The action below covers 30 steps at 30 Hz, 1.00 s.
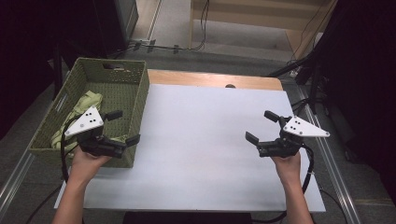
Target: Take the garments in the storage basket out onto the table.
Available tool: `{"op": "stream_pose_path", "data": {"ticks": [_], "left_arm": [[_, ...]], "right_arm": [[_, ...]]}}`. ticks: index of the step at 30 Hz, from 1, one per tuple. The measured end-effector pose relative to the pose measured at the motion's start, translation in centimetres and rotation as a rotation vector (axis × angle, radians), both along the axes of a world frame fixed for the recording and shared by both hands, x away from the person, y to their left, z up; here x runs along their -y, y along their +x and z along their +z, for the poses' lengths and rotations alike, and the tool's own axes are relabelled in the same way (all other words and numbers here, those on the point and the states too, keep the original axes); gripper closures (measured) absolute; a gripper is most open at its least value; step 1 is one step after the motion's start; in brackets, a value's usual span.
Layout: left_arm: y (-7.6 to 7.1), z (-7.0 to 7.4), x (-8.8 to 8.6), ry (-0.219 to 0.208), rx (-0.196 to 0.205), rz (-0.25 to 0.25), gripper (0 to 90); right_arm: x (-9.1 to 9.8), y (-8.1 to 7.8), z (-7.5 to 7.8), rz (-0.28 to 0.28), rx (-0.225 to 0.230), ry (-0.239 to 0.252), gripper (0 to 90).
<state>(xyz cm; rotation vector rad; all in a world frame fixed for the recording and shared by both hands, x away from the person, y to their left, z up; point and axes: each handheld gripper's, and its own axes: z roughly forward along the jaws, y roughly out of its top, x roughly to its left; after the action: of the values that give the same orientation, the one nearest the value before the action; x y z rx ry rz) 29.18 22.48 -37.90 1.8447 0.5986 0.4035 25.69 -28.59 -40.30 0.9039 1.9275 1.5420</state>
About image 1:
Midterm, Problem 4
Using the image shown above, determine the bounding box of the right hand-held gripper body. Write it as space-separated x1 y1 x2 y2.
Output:
257 115 331 159

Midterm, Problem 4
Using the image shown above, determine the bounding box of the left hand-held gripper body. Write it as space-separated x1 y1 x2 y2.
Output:
64 105 129 160

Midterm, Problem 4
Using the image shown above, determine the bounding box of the green woven basket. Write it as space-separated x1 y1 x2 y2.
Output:
28 57 150 169

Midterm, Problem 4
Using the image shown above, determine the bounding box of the light green cloth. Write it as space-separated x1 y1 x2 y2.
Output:
49 90 129 150

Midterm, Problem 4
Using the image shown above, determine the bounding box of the person's right hand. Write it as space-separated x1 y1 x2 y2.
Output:
270 151 303 185

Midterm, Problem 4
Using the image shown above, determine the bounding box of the person's left hand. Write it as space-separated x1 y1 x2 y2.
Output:
68 146 112 187

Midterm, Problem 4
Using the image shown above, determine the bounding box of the black tripod stand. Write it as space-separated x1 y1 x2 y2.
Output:
266 50 323 116

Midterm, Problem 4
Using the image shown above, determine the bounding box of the white table mat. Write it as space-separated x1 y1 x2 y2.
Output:
53 83 327 214

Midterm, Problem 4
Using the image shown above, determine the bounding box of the wooden table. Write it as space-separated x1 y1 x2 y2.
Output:
147 68 285 92

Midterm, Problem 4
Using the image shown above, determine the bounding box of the dark monitor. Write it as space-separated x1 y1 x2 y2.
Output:
92 0 140 58

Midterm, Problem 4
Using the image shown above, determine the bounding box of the light wooden furniture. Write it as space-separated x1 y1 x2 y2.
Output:
188 0 339 61

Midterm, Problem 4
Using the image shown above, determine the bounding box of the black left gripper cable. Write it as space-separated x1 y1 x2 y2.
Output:
25 114 82 224

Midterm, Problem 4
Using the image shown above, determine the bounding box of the metal floor rail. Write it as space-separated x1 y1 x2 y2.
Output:
0 151 35 213
297 85 362 224

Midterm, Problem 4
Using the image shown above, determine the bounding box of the thin black hanging cable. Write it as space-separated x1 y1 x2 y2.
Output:
190 0 211 52

